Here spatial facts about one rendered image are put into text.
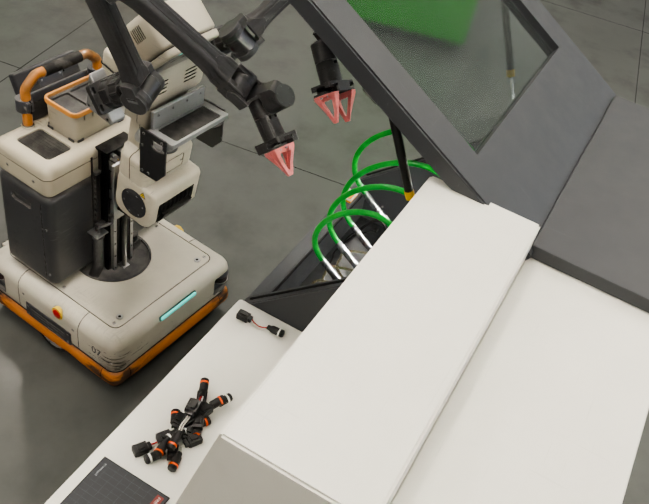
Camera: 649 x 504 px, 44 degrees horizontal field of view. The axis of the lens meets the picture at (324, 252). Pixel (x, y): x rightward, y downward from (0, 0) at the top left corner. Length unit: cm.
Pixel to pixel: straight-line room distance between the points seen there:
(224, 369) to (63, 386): 129
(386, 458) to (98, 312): 194
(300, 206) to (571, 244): 240
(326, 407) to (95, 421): 192
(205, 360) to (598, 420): 90
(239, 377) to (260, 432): 78
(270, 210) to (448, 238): 244
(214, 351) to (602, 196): 91
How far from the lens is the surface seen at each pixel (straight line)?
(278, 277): 208
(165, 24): 190
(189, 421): 170
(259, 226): 367
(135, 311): 287
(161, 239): 314
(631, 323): 150
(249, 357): 185
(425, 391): 113
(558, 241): 155
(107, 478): 166
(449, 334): 121
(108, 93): 222
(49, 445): 289
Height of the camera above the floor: 240
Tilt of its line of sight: 42 degrees down
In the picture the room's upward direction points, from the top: 13 degrees clockwise
